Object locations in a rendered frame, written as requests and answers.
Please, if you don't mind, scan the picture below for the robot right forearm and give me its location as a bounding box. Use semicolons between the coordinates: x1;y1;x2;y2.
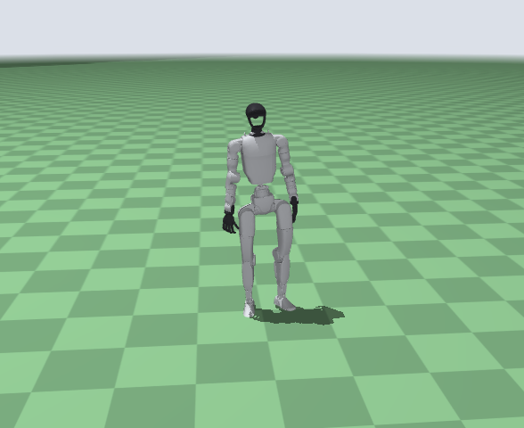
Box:
225;172;237;212

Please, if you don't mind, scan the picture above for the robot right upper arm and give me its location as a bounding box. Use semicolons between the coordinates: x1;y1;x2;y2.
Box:
227;138;242;183

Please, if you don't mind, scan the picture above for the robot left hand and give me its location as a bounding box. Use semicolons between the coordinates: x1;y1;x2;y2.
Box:
290;196;299;224

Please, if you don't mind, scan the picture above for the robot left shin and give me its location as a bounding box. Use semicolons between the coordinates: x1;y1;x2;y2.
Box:
274;254;290;300

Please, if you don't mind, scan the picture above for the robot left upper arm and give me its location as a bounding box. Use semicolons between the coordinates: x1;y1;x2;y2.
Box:
274;135;293;177

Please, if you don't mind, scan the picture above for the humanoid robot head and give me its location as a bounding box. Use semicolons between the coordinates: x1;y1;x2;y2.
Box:
246;103;266;137

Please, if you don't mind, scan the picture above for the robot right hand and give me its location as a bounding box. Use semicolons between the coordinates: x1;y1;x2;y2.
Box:
223;205;239;234

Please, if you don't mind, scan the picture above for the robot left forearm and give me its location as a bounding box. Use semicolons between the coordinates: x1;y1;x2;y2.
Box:
284;167;299;202

